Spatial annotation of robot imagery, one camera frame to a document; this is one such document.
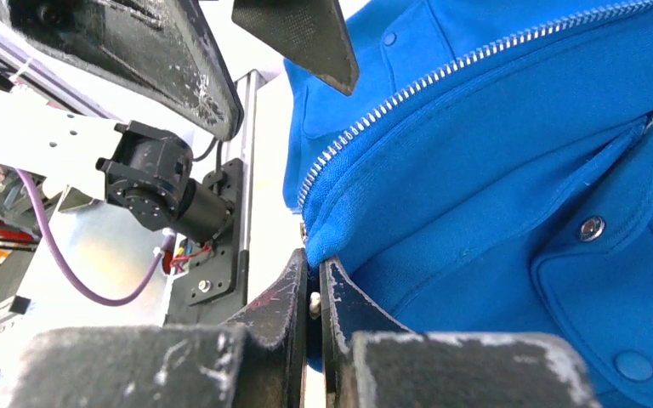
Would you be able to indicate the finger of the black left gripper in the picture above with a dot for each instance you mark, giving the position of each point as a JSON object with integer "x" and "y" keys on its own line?
{"x": 163, "y": 50}
{"x": 312, "y": 34}

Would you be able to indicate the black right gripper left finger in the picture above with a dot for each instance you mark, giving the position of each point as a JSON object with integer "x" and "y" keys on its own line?
{"x": 254, "y": 359}

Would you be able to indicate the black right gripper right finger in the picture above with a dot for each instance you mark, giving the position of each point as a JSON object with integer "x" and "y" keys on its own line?
{"x": 372, "y": 360}

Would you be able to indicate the blue zip jacket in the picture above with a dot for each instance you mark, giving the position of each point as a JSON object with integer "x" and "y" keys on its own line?
{"x": 492, "y": 172}

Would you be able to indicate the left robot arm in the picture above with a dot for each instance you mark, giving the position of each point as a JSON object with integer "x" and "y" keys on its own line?
{"x": 132, "y": 165}

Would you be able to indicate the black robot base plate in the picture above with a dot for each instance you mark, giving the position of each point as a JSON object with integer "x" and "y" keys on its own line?
{"x": 213, "y": 286}

